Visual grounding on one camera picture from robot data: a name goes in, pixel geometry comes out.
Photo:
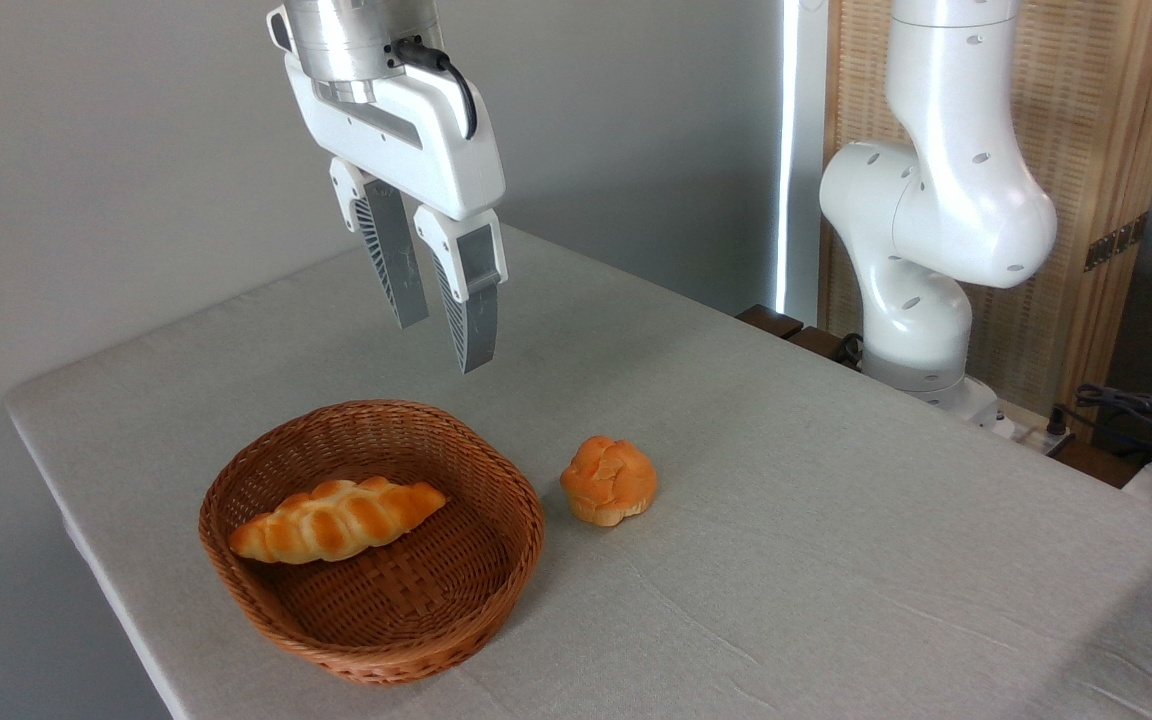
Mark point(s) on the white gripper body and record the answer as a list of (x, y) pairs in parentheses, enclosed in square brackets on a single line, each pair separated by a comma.
[(416, 140)]

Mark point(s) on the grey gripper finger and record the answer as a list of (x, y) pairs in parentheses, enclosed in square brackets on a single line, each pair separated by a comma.
[(391, 250), (471, 300)]

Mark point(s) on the round orange bread bun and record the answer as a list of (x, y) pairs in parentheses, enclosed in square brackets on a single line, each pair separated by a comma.
[(608, 482)]

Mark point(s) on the long braided bread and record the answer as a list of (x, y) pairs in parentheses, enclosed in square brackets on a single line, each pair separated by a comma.
[(336, 522)]

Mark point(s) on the brown wicker basket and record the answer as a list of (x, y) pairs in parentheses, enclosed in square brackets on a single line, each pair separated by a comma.
[(406, 610)]

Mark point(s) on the dark brown wooden block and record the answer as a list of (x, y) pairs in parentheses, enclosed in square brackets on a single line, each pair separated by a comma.
[(769, 320), (818, 343)]

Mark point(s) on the grey tablecloth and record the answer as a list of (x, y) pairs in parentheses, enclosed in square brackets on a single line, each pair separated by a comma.
[(786, 550)]

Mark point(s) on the white power strip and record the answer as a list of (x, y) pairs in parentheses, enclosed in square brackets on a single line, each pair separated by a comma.
[(1031, 432)]

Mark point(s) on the dark metal screen hinge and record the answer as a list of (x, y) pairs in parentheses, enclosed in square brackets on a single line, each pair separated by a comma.
[(1116, 242)]

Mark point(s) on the wooden rattan folding screen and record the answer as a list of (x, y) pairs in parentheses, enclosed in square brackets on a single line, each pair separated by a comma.
[(1096, 100)]

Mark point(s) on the white vertical frame post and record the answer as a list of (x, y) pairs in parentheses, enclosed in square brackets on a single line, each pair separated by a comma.
[(804, 150)]

